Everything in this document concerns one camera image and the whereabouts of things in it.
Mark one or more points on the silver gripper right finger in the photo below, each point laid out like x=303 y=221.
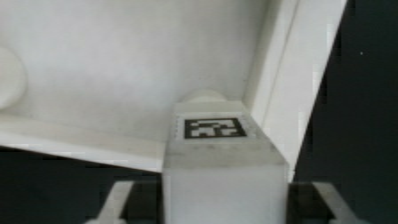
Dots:
x=316 y=205

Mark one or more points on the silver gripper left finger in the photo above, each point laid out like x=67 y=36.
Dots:
x=129 y=206

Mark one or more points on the white table leg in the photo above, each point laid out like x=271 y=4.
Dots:
x=223 y=175

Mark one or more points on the white square table top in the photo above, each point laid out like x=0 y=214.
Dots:
x=104 y=58

